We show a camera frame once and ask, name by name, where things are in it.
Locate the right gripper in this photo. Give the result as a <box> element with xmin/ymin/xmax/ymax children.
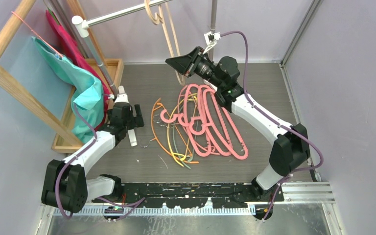
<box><xmin>166</xmin><ymin>46</ymin><xmax>224</xmax><ymax>89</ymax></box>

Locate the beige plastic hanger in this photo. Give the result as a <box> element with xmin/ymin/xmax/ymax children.
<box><xmin>143</xmin><ymin>0</ymin><xmax>186</xmax><ymax>87</ymax></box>

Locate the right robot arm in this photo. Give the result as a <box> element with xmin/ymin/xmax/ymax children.
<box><xmin>165</xmin><ymin>47</ymin><xmax>310</xmax><ymax>201</ymax></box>

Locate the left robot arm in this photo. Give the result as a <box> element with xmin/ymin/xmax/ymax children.
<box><xmin>41</xmin><ymin>102</ymin><xmax>144</xmax><ymax>213</ymax></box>

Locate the teal cloth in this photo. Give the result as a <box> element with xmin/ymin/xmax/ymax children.
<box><xmin>32</xmin><ymin>37</ymin><xmax>104</xmax><ymax>143</ymax></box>

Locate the yellow plastic hanger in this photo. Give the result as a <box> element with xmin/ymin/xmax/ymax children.
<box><xmin>166</xmin><ymin>93</ymin><xmax>199</xmax><ymax>169</ymax></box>

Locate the green plastic hanger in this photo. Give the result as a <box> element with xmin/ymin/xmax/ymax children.
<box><xmin>171</xmin><ymin>123</ymin><xmax>193</xmax><ymax>170</ymax></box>

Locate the wooden drying rack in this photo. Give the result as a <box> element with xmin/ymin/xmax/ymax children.
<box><xmin>0</xmin><ymin>0</ymin><xmax>124</xmax><ymax>153</ymax></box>

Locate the pink red cloth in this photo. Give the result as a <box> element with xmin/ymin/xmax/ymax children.
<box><xmin>46</xmin><ymin>10</ymin><xmax>111</xmax><ymax>126</ymax></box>

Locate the white garment rack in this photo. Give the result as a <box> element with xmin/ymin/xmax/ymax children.
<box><xmin>71</xmin><ymin>0</ymin><xmax>232</xmax><ymax>147</ymax></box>

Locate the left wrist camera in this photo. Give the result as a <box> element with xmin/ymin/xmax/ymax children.
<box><xmin>114</xmin><ymin>85</ymin><xmax>130</xmax><ymax>104</ymax></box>

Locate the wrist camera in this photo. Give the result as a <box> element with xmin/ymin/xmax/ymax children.
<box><xmin>114</xmin><ymin>85</ymin><xmax>130</xmax><ymax>104</ymax></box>
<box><xmin>203</xmin><ymin>31</ymin><xmax>221</xmax><ymax>54</ymax></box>

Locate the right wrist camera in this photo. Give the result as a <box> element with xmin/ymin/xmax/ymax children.
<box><xmin>203</xmin><ymin>31</ymin><xmax>221</xmax><ymax>54</ymax></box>

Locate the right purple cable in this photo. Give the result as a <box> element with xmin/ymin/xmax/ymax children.
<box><xmin>219</xmin><ymin>30</ymin><xmax>324</xmax><ymax>221</ymax></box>

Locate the purple cable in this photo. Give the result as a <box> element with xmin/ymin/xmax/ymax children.
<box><xmin>54</xmin><ymin>92</ymin><xmax>146</xmax><ymax>221</ymax></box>
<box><xmin>219</xmin><ymin>30</ymin><xmax>324</xmax><ymax>221</ymax></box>

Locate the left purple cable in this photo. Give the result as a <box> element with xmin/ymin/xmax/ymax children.
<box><xmin>54</xmin><ymin>92</ymin><xmax>146</xmax><ymax>221</ymax></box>

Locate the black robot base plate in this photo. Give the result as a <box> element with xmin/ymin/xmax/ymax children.
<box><xmin>93</xmin><ymin>183</ymin><xmax>284</xmax><ymax>220</ymax></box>

